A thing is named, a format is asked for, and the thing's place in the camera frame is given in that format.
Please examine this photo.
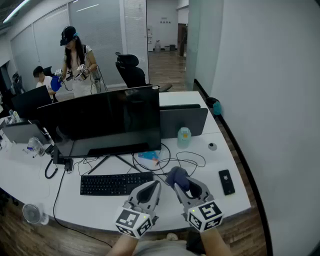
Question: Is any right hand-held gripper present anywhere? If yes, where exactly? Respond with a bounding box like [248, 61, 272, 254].
[173, 176, 225, 234]

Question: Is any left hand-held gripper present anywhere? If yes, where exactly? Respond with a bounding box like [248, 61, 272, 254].
[114, 179, 163, 239]

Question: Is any dark grey-blue cloth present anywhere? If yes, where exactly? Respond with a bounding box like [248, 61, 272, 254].
[165, 166, 191, 193]

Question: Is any black monitor with white sticker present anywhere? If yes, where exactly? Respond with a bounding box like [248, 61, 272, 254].
[37, 85, 162, 175]

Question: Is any person's right forearm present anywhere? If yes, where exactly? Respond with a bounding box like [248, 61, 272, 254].
[199, 227, 234, 256]

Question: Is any person's left forearm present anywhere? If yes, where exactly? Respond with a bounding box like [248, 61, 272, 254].
[106, 233, 140, 256]

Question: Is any black smartphone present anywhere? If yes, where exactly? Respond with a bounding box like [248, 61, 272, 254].
[218, 169, 236, 196]

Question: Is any black keyboard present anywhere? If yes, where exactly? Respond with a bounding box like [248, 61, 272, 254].
[79, 171, 154, 196]

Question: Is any blue packet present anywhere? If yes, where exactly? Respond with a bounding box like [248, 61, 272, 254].
[137, 150, 161, 162]

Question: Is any black waist pouch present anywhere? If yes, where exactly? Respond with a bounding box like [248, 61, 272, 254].
[186, 231, 206, 256]

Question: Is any person's light shirt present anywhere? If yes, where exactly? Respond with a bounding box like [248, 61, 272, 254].
[134, 238, 191, 256]

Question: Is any pale green bottle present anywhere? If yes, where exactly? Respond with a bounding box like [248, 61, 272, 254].
[176, 126, 192, 150]

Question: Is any grey desk divider panel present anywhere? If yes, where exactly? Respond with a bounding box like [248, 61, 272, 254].
[159, 107, 209, 140]

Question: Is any black bin with teal bag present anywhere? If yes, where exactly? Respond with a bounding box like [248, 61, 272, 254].
[205, 96, 223, 116]

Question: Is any black desktop box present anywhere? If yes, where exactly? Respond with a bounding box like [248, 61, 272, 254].
[51, 144, 66, 165]

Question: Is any small white desk fan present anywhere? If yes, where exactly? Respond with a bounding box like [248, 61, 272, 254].
[21, 202, 50, 225]

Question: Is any clear water bottle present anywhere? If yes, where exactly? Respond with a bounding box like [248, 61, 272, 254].
[26, 136, 46, 157]

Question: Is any black office chair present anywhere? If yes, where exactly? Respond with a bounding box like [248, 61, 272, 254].
[114, 51, 173, 93]
[42, 66, 56, 78]

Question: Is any white water dispenser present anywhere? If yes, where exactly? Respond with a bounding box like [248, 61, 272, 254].
[147, 26, 154, 52]

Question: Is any ceiling strip light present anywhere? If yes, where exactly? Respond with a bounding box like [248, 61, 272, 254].
[2, 0, 31, 25]

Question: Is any thin black cable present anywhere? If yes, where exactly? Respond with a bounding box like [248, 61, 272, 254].
[154, 151, 207, 187]
[76, 156, 101, 176]

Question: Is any thick black cable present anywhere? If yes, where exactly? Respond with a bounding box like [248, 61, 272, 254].
[131, 142, 172, 173]

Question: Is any long black power cable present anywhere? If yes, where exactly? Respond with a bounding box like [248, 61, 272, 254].
[52, 168, 114, 249]

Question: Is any black coiled cable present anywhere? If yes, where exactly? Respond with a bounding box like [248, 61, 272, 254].
[44, 157, 59, 180]

